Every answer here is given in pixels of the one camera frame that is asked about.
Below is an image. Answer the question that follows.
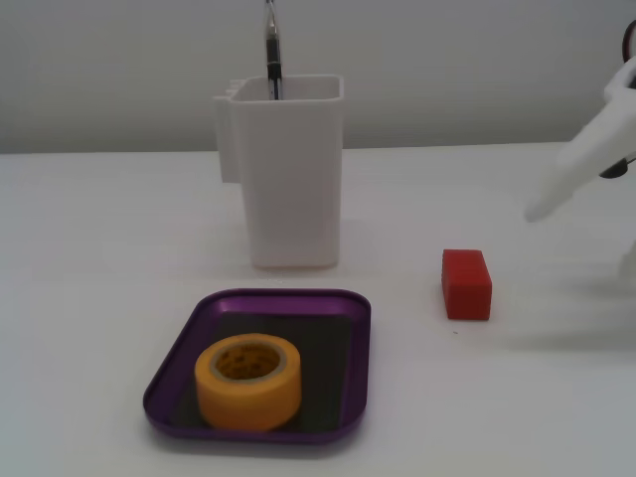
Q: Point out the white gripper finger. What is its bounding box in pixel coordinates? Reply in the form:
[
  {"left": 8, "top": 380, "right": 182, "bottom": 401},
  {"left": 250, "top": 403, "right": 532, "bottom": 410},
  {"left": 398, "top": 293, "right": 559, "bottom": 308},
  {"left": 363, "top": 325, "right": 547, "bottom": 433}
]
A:
[{"left": 525, "top": 101, "right": 636, "bottom": 224}]

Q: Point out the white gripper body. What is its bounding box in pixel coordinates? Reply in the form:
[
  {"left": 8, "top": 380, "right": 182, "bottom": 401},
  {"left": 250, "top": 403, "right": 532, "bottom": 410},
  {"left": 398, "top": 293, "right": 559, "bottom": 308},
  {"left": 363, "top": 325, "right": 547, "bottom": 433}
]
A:
[{"left": 602, "top": 58, "right": 636, "bottom": 125}]

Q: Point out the yellow tape roll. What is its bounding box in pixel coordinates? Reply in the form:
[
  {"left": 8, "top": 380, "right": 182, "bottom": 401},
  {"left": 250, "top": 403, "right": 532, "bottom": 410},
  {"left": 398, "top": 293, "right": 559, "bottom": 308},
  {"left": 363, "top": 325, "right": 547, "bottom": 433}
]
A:
[{"left": 193, "top": 333, "right": 303, "bottom": 432}]

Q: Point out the white plastic holder box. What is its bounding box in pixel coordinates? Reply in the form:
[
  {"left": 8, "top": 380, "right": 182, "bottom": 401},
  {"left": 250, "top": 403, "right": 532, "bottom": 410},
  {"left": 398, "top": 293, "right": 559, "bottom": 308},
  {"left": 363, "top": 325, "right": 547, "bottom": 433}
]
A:
[{"left": 212, "top": 74, "right": 346, "bottom": 271}]

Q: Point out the red rectangular block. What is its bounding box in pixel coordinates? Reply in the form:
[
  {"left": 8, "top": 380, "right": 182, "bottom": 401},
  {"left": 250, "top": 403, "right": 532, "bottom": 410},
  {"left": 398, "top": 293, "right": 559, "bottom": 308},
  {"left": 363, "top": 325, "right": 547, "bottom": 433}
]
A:
[{"left": 440, "top": 248, "right": 494, "bottom": 321}]

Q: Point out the black silver pen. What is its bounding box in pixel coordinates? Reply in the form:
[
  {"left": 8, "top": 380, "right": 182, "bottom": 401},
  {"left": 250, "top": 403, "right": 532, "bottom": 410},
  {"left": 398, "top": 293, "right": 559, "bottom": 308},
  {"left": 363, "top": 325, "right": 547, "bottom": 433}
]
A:
[{"left": 262, "top": 0, "right": 286, "bottom": 101}]

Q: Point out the purple metal tray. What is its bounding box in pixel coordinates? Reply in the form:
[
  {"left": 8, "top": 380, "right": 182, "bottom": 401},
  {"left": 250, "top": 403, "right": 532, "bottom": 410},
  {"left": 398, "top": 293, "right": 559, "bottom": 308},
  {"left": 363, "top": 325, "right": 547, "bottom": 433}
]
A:
[{"left": 142, "top": 288, "right": 373, "bottom": 444}]

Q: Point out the red black servo cable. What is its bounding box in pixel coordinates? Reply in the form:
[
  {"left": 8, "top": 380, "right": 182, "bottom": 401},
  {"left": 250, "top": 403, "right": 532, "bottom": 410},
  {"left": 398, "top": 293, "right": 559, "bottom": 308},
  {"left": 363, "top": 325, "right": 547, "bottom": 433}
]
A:
[{"left": 621, "top": 19, "right": 636, "bottom": 64}]

